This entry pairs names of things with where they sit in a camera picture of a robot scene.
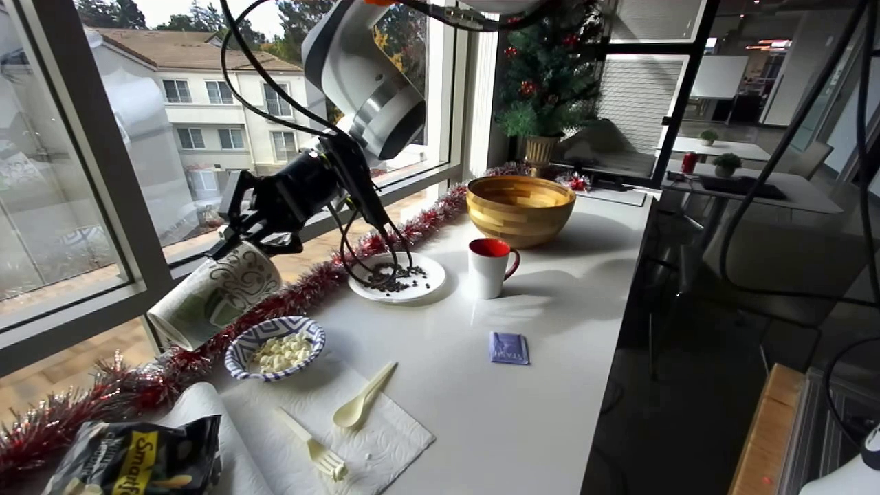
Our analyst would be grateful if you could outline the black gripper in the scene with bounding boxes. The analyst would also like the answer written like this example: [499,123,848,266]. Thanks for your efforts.
[210,149,346,266]

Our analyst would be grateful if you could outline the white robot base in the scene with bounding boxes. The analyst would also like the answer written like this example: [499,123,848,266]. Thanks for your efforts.
[797,423,880,495]

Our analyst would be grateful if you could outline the blue patterned paper bowl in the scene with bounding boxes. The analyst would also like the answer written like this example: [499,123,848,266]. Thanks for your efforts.
[222,313,327,384]

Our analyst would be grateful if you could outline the large wooden bowl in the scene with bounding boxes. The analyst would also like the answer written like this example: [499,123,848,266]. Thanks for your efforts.
[466,172,580,249]

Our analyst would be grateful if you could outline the red tinsel garland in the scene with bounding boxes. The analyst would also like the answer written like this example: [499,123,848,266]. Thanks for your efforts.
[0,163,540,479]

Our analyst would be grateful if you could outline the pale food pieces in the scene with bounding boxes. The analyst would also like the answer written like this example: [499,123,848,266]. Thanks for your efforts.
[251,329,316,373]

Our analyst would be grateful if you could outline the dark food crumbs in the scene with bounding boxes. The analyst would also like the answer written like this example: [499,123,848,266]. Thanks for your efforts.
[363,262,431,296]

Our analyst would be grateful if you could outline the white round plate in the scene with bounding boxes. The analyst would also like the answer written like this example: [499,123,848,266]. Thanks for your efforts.
[346,249,452,306]

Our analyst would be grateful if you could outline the pale plastic spoon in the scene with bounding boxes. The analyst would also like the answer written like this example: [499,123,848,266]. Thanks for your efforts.
[332,359,403,434]

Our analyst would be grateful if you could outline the pale plastic fork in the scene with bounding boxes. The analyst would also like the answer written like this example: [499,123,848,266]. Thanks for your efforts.
[280,408,353,485]

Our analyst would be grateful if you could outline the white paper napkin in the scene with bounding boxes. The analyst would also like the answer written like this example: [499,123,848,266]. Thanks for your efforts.
[220,362,437,495]

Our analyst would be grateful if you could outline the white mug red inside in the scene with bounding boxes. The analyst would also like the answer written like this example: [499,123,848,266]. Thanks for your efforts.
[469,237,524,302]

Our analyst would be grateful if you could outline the black yellow chip bag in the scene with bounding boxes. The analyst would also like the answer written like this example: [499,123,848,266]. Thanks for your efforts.
[42,413,225,495]

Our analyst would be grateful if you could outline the small blue packet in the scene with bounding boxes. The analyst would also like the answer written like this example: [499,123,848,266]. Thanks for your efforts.
[491,329,533,368]

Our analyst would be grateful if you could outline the tan tree pot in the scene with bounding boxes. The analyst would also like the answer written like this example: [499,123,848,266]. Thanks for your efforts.
[519,135,563,172]

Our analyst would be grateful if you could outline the small Christmas tree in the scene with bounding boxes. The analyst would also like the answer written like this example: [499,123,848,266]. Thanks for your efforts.
[492,0,613,172]

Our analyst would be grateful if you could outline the black slanted pole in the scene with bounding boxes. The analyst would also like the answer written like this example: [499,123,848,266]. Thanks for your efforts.
[653,0,724,188]

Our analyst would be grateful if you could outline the small green potted plant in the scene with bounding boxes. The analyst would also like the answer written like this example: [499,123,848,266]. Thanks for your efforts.
[712,150,745,182]

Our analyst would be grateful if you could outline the grey chair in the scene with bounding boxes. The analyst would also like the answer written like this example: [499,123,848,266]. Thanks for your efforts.
[678,214,880,333]

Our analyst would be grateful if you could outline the white background table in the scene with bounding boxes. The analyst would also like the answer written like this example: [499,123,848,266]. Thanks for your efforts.
[664,168,848,221]

